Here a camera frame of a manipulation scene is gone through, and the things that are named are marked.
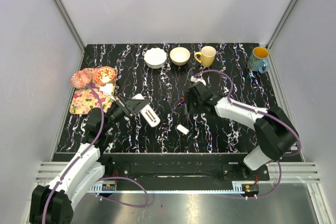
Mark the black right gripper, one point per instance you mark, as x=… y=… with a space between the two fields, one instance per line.
x=189 y=99

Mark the left electronics connector box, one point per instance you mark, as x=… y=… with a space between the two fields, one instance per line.
x=109 y=186

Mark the electronics connector box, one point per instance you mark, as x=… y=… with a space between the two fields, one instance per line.
x=109 y=186
x=251 y=188

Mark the white remote control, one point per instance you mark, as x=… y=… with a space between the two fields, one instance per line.
x=147 y=112

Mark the yellow mug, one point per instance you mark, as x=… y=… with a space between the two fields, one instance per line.
x=206 y=56

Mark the right electronics connector box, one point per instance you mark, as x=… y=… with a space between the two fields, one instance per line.
x=251 y=188

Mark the left aluminium frame post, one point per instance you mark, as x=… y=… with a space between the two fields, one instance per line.
x=70 y=25

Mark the blue floral mug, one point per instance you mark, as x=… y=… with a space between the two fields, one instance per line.
x=258 y=60

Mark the white battery cover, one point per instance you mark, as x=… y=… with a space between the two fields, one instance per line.
x=182 y=129

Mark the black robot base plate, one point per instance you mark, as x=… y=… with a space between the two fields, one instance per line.
x=193 y=166

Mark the floral rectangular tray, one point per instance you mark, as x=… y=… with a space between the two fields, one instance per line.
x=84 y=100

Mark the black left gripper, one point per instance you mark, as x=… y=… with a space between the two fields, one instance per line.
x=130 y=106

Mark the cream round bowl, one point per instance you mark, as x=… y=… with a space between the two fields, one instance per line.
x=179 y=56

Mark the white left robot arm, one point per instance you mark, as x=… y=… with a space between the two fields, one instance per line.
x=56 y=202

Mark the red patterned shallow bowl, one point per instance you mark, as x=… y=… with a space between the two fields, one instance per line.
x=81 y=79

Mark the right aluminium frame post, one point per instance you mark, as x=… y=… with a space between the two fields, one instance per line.
x=289 y=9

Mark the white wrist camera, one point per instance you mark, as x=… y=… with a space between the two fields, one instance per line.
x=108 y=90
x=197 y=79

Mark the aluminium front rail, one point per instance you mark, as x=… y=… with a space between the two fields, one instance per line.
x=174 y=187

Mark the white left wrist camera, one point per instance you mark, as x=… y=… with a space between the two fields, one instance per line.
x=108 y=90

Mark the white scalloped bowl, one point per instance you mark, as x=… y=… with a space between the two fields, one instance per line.
x=155 y=58

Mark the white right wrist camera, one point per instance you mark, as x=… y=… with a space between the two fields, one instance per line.
x=197 y=79

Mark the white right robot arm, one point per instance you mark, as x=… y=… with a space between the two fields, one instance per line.
x=275 y=133

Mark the aluminium frame post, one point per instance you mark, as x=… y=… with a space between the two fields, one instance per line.
x=70 y=25
x=289 y=9

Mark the orange floral bowl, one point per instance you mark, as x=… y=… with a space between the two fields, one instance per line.
x=104 y=75

